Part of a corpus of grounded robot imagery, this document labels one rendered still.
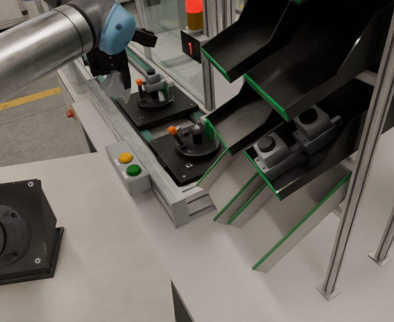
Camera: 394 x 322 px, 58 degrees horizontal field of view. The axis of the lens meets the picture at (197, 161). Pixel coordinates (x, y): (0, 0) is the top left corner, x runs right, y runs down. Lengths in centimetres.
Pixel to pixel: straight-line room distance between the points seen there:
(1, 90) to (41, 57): 7
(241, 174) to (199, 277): 27
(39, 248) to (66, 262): 9
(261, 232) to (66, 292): 50
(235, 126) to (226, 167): 17
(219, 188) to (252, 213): 13
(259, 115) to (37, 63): 44
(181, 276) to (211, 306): 11
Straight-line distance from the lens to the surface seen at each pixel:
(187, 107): 132
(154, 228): 104
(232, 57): 69
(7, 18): 616
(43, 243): 99
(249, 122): 76
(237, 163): 89
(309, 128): 63
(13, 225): 96
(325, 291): 93
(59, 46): 56
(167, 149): 112
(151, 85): 132
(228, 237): 100
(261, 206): 82
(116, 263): 99
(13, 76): 52
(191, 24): 115
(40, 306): 100
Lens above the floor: 164
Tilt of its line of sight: 39 degrees down
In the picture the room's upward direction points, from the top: 6 degrees counter-clockwise
